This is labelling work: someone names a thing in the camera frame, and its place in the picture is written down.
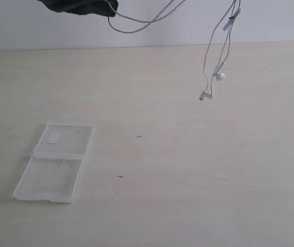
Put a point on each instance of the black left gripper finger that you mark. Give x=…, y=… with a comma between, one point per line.
x=101, y=8

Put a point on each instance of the clear plastic storage case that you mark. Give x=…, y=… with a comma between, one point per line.
x=54, y=169

